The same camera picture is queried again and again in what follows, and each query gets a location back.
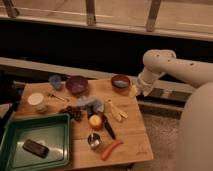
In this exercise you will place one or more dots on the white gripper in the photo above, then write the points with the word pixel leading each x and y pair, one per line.
pixel 145 84

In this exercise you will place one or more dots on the yellow banana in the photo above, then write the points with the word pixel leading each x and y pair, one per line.
pixel 117 113

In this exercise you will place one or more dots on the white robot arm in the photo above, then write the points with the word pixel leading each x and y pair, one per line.
pixel 194 150

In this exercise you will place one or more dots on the red bowl blue inside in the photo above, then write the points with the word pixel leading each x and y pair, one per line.
pixel 120 81

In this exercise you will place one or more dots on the purple bowl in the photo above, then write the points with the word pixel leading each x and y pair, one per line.
pixel 76 85

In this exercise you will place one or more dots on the wooden cutting board table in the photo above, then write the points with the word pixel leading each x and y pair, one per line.
pixel 136 146

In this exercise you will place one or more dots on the blue crumpled cloth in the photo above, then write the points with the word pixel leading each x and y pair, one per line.
pixel 91 104

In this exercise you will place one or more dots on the yellow red apple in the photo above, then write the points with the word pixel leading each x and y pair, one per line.
pixel 95 122

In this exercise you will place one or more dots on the orange carrot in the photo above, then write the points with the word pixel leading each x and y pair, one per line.
pixel 109 149

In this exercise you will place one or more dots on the small metal cup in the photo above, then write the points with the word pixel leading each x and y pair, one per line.
pixel 94 140

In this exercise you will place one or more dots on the dark grape bunch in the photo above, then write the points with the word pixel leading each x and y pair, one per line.
pixel 74 112

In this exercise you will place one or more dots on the small blue cup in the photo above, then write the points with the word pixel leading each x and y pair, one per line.
pixel 55 82

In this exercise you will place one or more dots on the metal fork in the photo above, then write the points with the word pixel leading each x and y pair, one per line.
pixel 58 97

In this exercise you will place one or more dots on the green plastic tray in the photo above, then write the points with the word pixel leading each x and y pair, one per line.
pixel 52 132

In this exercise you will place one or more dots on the dark brown sponge block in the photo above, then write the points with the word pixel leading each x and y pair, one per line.
pixel 35 148

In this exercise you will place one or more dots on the black handled knife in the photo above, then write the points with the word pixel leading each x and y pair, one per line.
pixel 108 127

